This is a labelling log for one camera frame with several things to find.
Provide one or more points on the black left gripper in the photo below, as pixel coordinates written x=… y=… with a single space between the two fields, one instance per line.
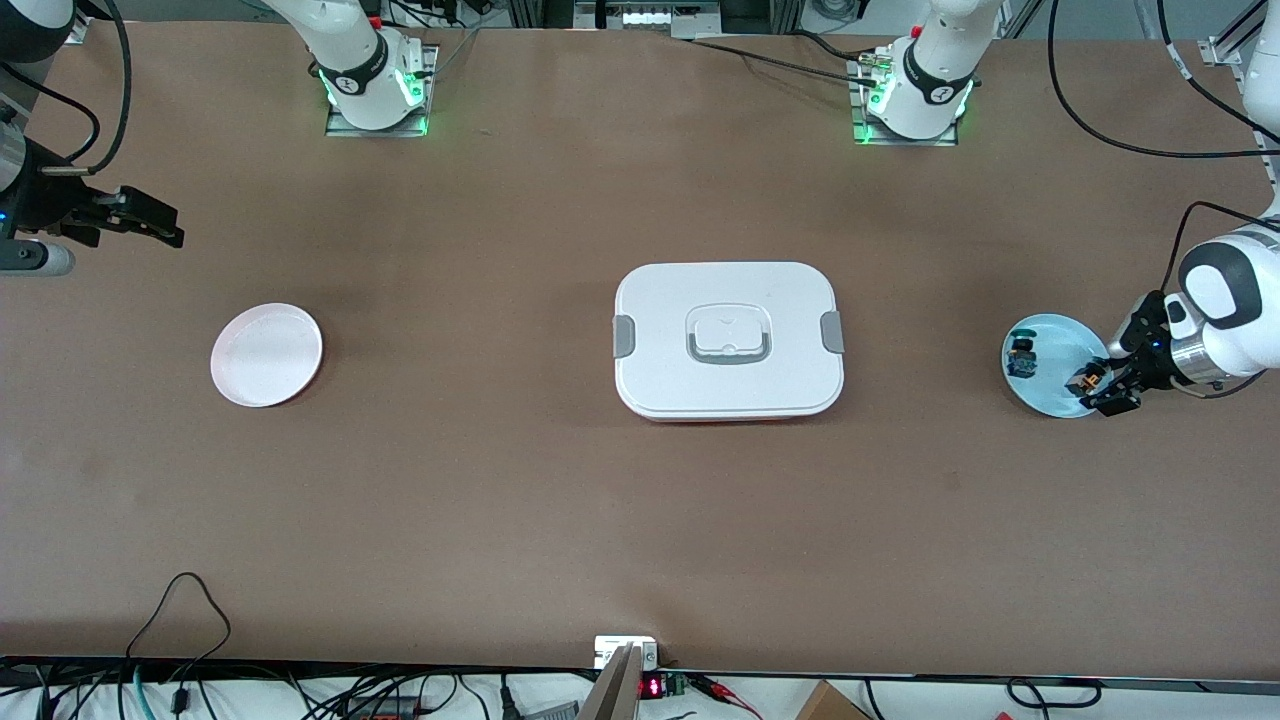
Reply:
x=1142 y=362

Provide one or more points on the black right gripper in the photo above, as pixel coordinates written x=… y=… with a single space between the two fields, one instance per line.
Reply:
x=52 y=204

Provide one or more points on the orange black push switch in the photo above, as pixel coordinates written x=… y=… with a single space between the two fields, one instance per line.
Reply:
x=1085 y=380

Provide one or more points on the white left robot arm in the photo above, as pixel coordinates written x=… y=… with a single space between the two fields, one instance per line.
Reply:
x=1225 y=290

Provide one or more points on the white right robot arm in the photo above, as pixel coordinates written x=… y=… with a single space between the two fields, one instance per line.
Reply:
x=355 y=60

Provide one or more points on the light blue round plate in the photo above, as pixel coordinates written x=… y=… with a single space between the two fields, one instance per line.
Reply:
x=1058 y=345

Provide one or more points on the pink round plate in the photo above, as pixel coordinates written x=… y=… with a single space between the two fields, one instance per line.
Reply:
x=266 y=355

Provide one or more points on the white lidded lunch box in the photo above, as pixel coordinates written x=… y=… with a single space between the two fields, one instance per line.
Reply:
x=728 y=385

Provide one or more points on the brown cardboard box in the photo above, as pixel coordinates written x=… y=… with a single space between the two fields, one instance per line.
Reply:
x=828 y=705

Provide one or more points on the red alligator clip lead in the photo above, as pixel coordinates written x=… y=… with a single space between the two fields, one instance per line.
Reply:
x=725 y=692

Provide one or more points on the red digit display module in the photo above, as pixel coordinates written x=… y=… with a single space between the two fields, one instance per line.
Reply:
x=652 y=687

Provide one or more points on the white mounting block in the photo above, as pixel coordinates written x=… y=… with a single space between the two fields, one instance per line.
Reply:
x=605 y=648

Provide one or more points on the aluminium profile bar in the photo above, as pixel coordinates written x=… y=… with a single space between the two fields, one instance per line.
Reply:
x=615 y=690

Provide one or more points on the green blue push switch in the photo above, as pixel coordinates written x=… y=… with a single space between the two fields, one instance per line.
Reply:
x=1021 y=355

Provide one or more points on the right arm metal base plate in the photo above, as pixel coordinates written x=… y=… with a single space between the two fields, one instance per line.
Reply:
x=345 y=130

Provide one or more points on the aluminium corner bracket rail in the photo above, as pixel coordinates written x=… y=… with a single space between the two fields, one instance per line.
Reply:
x=1222 y=50

